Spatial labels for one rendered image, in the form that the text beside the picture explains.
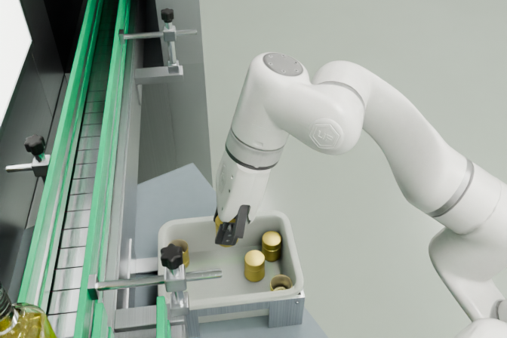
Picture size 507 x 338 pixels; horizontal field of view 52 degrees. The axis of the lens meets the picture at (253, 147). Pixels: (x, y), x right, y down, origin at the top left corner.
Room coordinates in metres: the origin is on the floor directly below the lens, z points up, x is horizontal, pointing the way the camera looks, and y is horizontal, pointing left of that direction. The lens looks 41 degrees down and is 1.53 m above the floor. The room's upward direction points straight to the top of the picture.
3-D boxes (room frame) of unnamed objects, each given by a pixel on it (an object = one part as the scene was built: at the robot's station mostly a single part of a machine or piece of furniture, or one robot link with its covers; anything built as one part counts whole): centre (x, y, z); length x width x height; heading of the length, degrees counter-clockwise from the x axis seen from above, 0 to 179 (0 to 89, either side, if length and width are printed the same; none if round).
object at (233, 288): (0.52, 0.04, 0.80); 0.22 x 0.17 x 0.09; 97
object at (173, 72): (1.03, 0.21, 0.90); 0.17 x 0.05 x 0.23; 97
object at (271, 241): (0.58, -0.03, 0.79); 0.04 x 0.04 x 0.04
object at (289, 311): (0.52, 0.07, 0.79); 0.27 x 0.17 x 0.08; 97
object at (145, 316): (0.39, 0.14, 0.85); 0.09 x 0.04 x 0.07; 97
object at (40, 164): (0.61, 0.36, 0.94); 0.07 x 0.04 x 0.13; 97
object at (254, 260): (0.54, 0.00, 0.79); 0.04 x 0.04 x 0.04
